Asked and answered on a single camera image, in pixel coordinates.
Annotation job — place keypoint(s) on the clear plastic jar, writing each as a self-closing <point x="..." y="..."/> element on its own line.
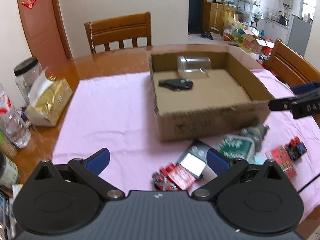
<point x="193" y="65"/>

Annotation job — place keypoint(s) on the black oval case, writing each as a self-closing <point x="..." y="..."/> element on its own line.
<point x="177" y="84"/>

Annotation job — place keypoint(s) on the green label bottle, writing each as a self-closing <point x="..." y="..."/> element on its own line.
<point x="237" y="146"/>

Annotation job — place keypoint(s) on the dark slippers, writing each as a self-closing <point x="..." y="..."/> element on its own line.
<point x="207" y="35"/>

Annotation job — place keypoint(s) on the mint green case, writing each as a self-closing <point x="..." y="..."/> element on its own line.
<point x="258" y="160"/>

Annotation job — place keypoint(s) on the black red toy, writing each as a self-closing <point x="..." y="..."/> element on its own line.
<point x="296" y="148"/>

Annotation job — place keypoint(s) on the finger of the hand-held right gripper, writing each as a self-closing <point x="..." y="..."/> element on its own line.
<point x="306" y="88"/>
<point x="281" y="104"/>

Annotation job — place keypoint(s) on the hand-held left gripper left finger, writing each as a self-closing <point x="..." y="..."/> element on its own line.
<point x="98" y="161"/>

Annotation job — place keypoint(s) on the pink card case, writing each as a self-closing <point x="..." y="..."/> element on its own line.
<point x="282" y="161"/>

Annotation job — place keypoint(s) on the pink cloth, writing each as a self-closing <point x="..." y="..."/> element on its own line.
<point x="112" y="117"/>

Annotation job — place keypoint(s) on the grey device with screen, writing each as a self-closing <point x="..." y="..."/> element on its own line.
<point x="192" y="161"/>

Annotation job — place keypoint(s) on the open cardboard carton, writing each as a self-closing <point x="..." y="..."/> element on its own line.
<point x="250" y="38"/>

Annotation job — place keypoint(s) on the golden tissue pack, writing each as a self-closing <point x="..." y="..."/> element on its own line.
<point x="50" y="100"/>

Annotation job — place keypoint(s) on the wooden chair back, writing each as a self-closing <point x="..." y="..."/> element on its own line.
<point x="117" y="27"/>

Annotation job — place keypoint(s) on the black lid plastic jar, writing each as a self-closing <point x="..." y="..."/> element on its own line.
<point x="26" y="75"/>

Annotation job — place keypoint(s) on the red gift box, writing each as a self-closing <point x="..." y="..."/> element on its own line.
<point x="267" y="47"/>

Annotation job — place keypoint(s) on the pile of yellow bags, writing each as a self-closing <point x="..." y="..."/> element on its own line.
<point x="231" y="27"/>

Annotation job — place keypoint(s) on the cardboard box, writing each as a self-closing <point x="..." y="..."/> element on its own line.
<point x="212" y="95"/>

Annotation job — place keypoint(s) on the dark entrance door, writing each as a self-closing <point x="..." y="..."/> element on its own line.
<point x="197" y="5"/>

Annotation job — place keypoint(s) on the grey refrigerator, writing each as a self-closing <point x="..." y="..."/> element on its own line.
<point x="298" y="35"/>

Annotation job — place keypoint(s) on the clear water bottle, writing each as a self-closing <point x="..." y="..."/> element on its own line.
<point x="13" y="127"/>

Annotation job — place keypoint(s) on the pale green canister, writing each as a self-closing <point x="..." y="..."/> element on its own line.
<point x="7" y="172"/>

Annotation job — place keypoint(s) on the brown wooden door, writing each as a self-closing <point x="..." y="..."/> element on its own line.
<point x="42" y="30"/>

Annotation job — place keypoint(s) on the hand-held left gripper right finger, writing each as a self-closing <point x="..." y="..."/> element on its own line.
<point x="217" y="162"/>

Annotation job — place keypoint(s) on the wooden chair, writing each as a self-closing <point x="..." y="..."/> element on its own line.
<point x="290" y="62"/>
<point x="117" y="27"/>

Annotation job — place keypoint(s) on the red toy train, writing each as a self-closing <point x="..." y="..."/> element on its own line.
<point x="175" y="176"/>

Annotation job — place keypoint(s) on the wooden cabinet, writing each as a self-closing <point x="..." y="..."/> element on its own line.
<point x="220" y="15"/>

